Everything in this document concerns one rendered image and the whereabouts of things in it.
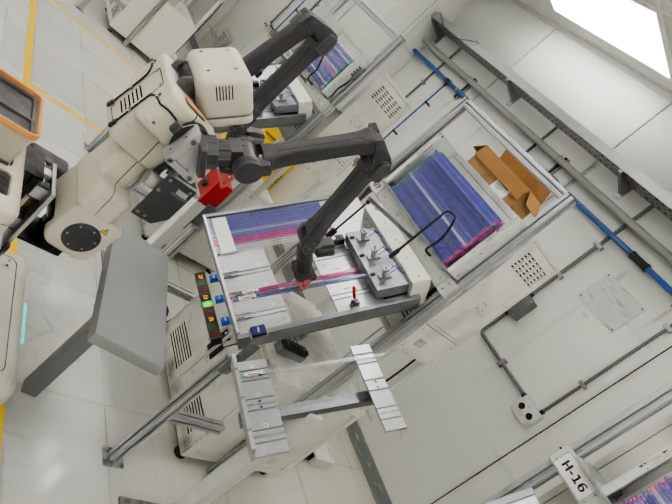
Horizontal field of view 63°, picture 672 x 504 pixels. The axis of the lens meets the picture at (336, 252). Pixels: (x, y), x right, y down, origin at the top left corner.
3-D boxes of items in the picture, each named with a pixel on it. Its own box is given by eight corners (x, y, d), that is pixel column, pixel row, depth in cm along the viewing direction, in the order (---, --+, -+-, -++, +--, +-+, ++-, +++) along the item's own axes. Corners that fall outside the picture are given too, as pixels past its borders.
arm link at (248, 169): (386, 114, 151) (398, 138, 146) (380, 150, 162) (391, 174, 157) (225, 138, 142) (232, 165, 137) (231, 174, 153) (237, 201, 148)
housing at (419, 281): (406, 308, 214) (412, 283, 205) (360, 229, 247) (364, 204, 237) (424, 303, 217) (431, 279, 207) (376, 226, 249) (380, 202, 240)
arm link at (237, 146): (222, 137, 139) (225, 151, 136) (260, 139, 144) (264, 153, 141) (216, 163, 146) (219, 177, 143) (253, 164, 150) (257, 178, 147)
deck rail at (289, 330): (238, 350, 192) (237, 339, 188) (237, 345, 193) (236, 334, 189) (418, 308, 213) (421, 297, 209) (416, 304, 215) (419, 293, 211)
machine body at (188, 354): (170, 463, 227) (276, 378, 212) (151, 335, 274) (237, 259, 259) (272, 482, 273) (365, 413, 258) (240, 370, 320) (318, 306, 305)
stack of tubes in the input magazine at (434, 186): (444, 265, 206) (502, 219, 200) (389, 187, 241) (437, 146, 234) (458, 277, 215) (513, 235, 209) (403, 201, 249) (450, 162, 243)
